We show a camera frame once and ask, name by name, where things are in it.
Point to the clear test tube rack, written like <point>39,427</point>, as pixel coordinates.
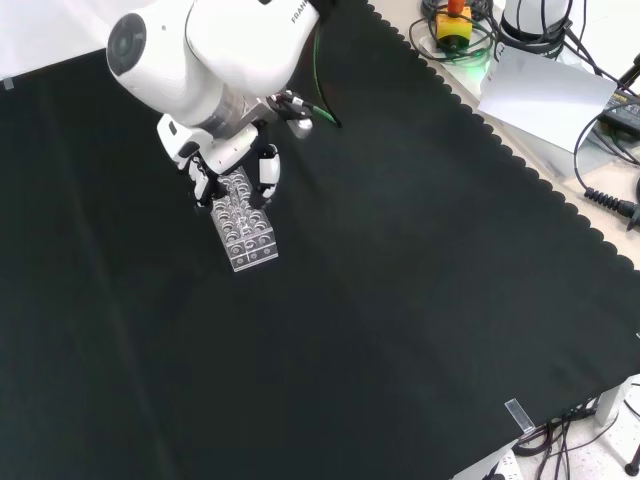
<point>250,240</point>

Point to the black power adapter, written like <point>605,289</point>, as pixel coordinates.
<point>622,112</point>

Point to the clear tape piece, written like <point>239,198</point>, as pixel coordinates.
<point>520,416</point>

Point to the black bench cloth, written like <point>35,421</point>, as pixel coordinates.
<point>350,300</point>

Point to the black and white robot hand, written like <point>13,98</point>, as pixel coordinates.
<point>230,150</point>

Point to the black tripod leg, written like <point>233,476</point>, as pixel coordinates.
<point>631,70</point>

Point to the yellow stop button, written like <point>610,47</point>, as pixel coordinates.
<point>454,30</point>

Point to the white base with black band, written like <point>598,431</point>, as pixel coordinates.
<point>532,20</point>

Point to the white bench leg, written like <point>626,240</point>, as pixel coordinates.
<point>614,400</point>

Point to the white power strip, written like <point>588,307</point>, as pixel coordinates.
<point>502,465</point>

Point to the grey tape piece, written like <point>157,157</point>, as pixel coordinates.
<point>7,84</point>

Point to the pale board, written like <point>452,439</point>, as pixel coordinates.
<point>545,95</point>

